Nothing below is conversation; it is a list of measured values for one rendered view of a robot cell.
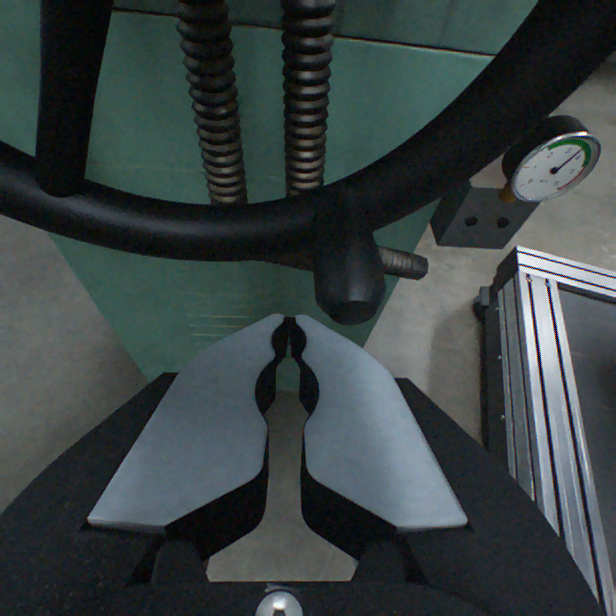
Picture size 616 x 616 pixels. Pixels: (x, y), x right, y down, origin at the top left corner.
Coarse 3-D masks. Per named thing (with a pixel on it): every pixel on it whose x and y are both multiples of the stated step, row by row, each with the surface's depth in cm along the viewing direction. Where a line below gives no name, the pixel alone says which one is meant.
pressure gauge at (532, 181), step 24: (552, 120) 27; (576, 120) 27; (528, 144) 27; (552, 144) 26; (576, 144) 27; (504, 168) 30; (528, 168) 28; (576, 168) 28; (504, 192) 33; (528, 192) 30; (552, 192) 30
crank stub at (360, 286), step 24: (336, 192) 14; (336, 216) 13; (360, 216) 13; (336, 240) 12; (360, 240) 12; (336, 264) 11; (360, 264) 11; (336, 288) 11; (360, 288) 11; (384, 288) 11; (336, 312) 11; (360, 312) 11
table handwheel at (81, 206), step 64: (64, 0) 9; (576, 0) 10; (64, 64) 11; (512, 64) 11; (576, 64) 11; (64, 128) 12; (448, 128) 13; (512, 128) 12; (0, 192) 14; (64, 192) 14; (128, 192) 16; (320, 192) 16; (384, 192) 15; (448, 192) 15; (192, 256) 17; (256, 256) 17
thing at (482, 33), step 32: (128, 0) 23; (160, 0) 23; (256, 0) 24; (352, 0) 24; (384, 0) 24; (416, 0) 24; (448, 0) 24; (480, 0) 24; (512, 0) 24; (352, 32) 25; (384, 32) 25; (416, 32) 25; (448, 32) 26; (480, 32) 26; (512, 32) 26
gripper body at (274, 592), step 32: (192, 544) 5; (384, 544) 5; (160, 576) 5; (192, 576) 5; (352, 576) 5; (384, 576) 5; (96, 608) 4; (128, 608) 4; (160, 608) 4; (192, 608) 4; (224, 608) 4; (256, 608) 4; (288, 608) 4; (320, 608) 4; (352, 608) 4; (384, 608) 4; (416, 608) 4; (448, 608) 4; (480, 608) 4
